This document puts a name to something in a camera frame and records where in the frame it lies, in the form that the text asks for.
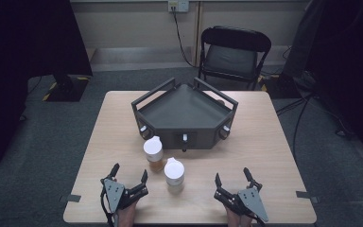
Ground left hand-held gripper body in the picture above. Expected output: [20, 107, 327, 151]
[99, 176, 149, 216]

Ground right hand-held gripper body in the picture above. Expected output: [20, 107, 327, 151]
[213, 186, 269, 223]

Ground bottle with orange contents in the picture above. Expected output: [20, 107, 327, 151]
[143, 135, 164, 173]

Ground bottle with pale contents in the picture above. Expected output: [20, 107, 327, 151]
[164, 157, 186, 194]

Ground dark grey corner rack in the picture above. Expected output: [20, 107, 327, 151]
[130, 76, 239, 153]

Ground person's right hand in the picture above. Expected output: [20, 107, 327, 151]
[224, 205, 253, 227]

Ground person's left hand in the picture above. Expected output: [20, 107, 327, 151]
[116, 201, 140, 227]

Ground grey tape strip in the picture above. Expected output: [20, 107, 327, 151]
[295, 190, 320, 204]
[59, 194, 82, 203]

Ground black stand base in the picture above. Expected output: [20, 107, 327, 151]
[42, 74, 91, 103]

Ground black folding chair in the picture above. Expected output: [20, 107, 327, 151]
[198, 26, 272, 92]

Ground black curtain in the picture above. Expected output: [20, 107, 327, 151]
[0, 0, 94, 173]

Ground dark covered equipment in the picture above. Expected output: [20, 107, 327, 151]
[280, 0, 363, 166]

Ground left hand-held gripper cable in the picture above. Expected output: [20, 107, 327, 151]
[99, 188, 117, 227]

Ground hand-held gripper cable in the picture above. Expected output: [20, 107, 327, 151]
[99, 188, 117, 227]
[246, 213, 267, 227]

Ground right hand-held gripper cable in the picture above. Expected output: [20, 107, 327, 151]
[246, 213, 267, 227]

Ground black floor cables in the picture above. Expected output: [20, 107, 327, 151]
[275, 91, 317, 162]

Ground black power cable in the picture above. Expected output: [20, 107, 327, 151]
[171, 7, 198, 68]

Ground white wall socket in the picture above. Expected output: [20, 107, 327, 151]
[167, 0, 190, 13]

